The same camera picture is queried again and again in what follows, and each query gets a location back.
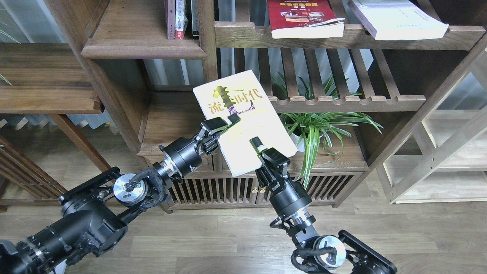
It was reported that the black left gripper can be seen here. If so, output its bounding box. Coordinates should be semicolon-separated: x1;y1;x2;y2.
158;114;241;177

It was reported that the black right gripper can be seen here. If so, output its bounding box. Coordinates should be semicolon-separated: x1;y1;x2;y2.
249;137;311;220

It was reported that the yellow-green cover book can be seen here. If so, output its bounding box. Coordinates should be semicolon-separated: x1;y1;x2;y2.
193;70;297;177

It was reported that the white cover book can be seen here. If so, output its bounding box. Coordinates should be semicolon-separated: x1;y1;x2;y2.
348;0;449;40

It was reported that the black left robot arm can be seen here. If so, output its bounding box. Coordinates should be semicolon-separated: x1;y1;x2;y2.
1;114;240;274

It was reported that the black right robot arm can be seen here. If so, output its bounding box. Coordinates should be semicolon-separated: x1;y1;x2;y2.
250;137;397;274

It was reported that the light wooden shelf unit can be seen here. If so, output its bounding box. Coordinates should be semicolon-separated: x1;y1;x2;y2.
376;50;487;204

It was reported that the white plant pot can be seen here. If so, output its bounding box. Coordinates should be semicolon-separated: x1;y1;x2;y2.
290;132;306;152

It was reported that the green spider plant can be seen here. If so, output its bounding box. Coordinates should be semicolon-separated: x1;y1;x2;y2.
271;71;384;191

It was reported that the dark wooden bookshelf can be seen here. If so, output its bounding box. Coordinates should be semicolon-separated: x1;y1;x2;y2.
45;0;486;207

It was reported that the red white upright book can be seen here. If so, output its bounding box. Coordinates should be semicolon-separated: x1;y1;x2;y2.
175;0;187;40

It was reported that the red cover book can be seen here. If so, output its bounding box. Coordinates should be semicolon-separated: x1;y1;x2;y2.
267;0;345;39

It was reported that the dark upright book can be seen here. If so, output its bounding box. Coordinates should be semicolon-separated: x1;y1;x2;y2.
190;0;200;40

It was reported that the pink spine upright book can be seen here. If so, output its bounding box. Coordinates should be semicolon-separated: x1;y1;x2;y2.
164;0;176;40

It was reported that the dark wooden side table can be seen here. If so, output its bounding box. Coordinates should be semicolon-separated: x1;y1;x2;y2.
0;43;147;213

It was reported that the dark wooden slatted chair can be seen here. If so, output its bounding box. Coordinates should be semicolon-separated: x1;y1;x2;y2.
0;137;67;213

